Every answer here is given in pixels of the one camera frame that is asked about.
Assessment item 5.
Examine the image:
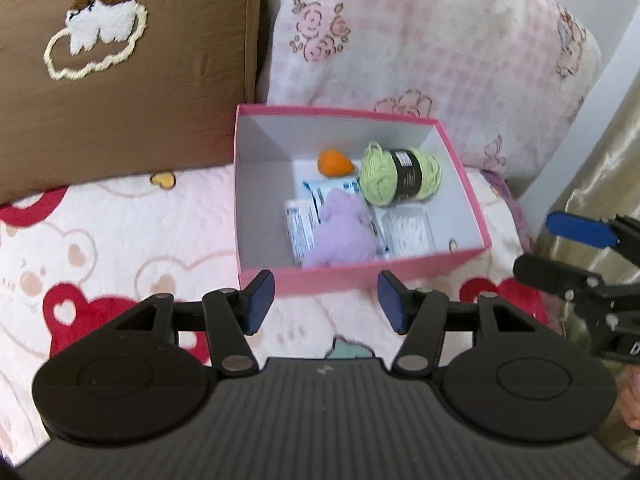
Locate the white tissue packet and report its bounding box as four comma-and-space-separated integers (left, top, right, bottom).
376, 206, 435, 259

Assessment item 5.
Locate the green yarn ball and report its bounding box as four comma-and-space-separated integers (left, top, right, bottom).
358, 142, 442, 207

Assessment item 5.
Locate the small white printed box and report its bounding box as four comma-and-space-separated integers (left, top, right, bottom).
284, 198, 319, 263

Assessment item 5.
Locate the purple plush toy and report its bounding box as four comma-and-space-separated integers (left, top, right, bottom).
302, 190, 378, 269

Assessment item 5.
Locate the blue white wipes packet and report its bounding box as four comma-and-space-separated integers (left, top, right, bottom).
302, 178, 388, 266

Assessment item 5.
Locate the orange makeup sponge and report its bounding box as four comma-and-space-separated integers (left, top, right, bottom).
317, 150, 355, 178

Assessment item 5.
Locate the white bear pattern blanket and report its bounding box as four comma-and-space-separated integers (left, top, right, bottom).
1, 166, 549, 465

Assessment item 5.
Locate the pink floral pillow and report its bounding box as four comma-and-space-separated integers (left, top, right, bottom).
257, 0, 601, 181

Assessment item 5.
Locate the pink cardboard box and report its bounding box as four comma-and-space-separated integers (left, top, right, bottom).
234, 105, 491, 296

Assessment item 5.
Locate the brown embroidered cushion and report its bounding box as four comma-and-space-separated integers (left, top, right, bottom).
1, 0, 260, 202

